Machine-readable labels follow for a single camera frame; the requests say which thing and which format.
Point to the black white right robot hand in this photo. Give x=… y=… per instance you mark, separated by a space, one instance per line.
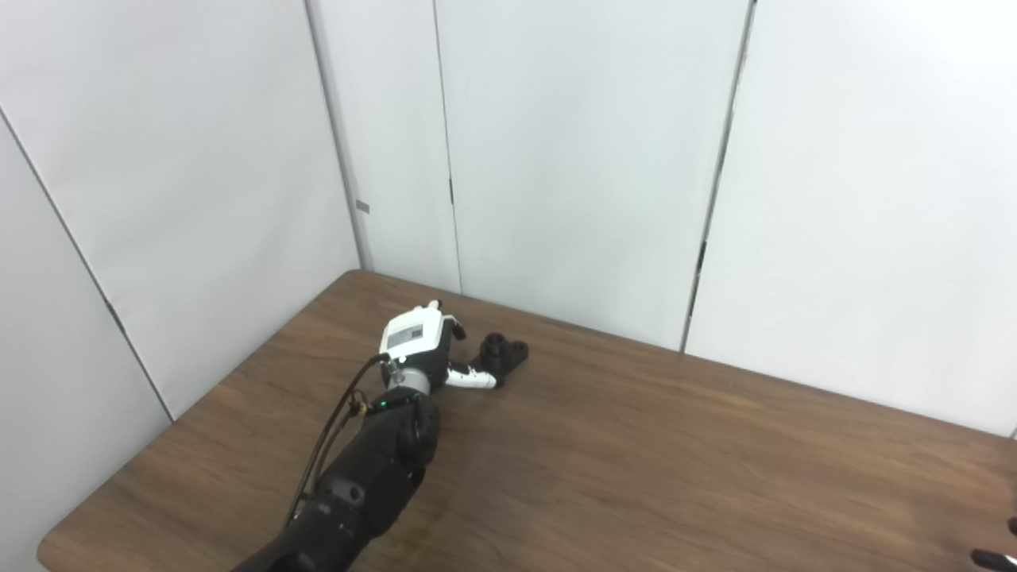
x=1001 y=559

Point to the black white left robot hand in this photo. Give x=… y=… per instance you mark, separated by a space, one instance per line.
x=421 y=349

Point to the black flanged holder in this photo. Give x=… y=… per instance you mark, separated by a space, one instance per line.
x=508 y=356

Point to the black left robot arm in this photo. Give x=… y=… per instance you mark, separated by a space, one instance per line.
x=373 y=477

